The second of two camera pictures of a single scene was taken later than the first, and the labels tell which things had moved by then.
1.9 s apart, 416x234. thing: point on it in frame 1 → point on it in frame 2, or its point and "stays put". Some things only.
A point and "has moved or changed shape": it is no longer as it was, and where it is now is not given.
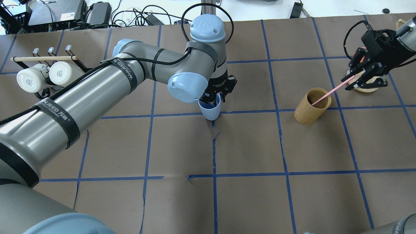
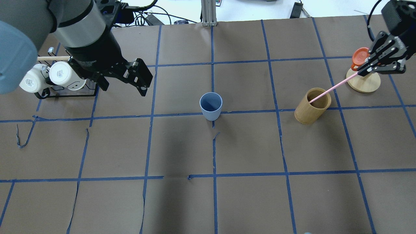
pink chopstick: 352,77 has moved or changed shape
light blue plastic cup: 211,112 stays put
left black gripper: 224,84 → 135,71
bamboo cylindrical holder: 316,101 stays put
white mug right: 64,73 stays put
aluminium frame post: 208,9 stays put
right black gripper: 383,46 → 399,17
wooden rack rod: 42,58 stays put
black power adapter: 296,12 stays put
